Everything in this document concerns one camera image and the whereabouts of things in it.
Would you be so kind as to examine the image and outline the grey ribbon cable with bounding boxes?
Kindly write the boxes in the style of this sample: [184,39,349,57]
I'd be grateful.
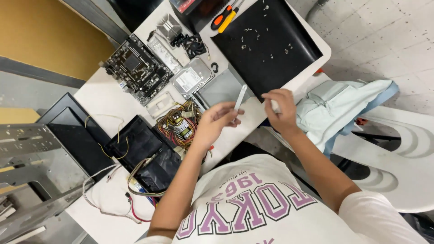
[127,157,167,198]

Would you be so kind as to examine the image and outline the black flat case panel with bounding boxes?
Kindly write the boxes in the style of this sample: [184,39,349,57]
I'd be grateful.
[35,92,116,182]

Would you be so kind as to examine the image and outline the black case side panel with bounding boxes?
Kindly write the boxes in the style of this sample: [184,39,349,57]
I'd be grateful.
[210,0,323,103]

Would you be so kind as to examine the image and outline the grey metal computer chassis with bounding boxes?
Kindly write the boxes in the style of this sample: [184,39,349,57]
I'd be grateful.
[0,123,96,244]

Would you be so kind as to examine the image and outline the power supply with coloured cables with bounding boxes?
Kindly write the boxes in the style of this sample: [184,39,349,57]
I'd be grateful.
[155,100,204,152]

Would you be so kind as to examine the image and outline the white plastic chair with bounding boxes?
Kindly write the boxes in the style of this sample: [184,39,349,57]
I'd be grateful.
[330,105,434,214]

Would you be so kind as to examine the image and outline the silver hard drive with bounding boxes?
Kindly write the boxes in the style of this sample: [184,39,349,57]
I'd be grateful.
[170,58,215,99]

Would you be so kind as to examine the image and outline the orange and black screwdriver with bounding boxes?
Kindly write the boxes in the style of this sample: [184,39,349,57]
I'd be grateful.
[210,0,238,31]

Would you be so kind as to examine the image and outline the silver port shield plate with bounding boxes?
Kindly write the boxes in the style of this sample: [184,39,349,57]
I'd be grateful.
[147,35,184,75]

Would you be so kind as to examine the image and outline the white plastic strip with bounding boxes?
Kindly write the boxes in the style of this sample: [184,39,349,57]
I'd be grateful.
[233,84,248,122]

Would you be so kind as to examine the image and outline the grey metal drive box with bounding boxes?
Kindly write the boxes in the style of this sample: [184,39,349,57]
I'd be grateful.
[195,68,255,110]

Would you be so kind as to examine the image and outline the person's left hand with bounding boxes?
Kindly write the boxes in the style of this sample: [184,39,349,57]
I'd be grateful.
[191,101,245,150]

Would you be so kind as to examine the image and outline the black computer motherboard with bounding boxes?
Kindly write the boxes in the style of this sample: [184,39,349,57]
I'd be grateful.
[101,33,175,106]

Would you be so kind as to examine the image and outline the silver heatsink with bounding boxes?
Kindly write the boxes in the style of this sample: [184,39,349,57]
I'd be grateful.
[156,14,184,41]

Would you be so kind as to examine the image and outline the white plastic bracket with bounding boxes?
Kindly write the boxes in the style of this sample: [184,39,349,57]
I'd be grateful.
[145,91,176,119]

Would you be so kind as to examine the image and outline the black case front panel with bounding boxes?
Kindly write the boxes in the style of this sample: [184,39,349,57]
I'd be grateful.
[104,115,182,194]

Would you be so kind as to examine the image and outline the white printed t-shirt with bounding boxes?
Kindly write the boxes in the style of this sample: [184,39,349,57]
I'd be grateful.
[135,154,432,244]

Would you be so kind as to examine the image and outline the red cable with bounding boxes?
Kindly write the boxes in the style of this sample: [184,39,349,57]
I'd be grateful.
[126,192,154,223]

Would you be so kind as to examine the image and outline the red box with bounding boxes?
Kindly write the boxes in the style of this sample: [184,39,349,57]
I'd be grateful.
[169,0,205,15]

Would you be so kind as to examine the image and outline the yellow thin wire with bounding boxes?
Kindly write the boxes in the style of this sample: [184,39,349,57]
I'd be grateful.
[84,114,130,160]

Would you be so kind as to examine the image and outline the light blue cloth bag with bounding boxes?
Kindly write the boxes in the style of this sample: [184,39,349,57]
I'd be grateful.
[264,79,400,159]

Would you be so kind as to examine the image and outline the person's right hand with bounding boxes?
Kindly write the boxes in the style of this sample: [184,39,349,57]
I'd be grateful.
[261,88,299,135]

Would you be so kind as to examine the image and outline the yellow handled screwdriver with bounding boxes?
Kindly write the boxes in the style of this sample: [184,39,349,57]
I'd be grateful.
[218,0,245,34]

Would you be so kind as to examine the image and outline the scattered small silver screws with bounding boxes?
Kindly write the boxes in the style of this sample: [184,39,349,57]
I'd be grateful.
[240,5,294,60]

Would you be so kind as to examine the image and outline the white thin cable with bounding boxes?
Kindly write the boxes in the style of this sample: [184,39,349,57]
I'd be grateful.
[82,163,143,225]

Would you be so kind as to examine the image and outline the black cooling fan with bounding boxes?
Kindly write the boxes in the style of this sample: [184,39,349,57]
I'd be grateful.
[170,33,208,60]

